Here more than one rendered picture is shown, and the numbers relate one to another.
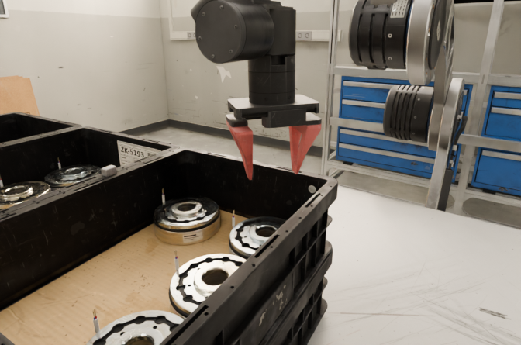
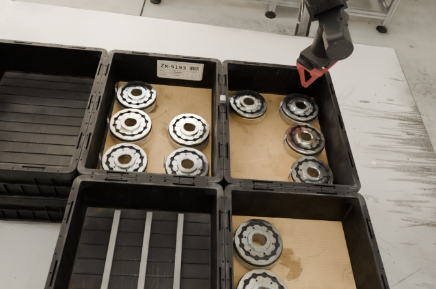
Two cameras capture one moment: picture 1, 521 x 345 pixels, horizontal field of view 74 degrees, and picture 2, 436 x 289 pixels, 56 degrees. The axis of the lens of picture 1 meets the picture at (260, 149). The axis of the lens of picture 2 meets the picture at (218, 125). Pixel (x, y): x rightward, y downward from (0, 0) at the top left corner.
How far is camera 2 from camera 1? 0.85 m
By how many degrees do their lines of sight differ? 43
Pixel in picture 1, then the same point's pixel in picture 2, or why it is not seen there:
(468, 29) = not seen: outside the picture
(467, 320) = (357, 108)
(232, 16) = (350, 46)
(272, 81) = not seen: hidden behind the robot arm
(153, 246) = (245, 128)
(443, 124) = not seen: outside the picture
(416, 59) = not seen: outside the picture
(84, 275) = (237, 155)
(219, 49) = (338, 56)
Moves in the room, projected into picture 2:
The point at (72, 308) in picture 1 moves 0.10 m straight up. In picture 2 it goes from (254, 170) to (262, 145)
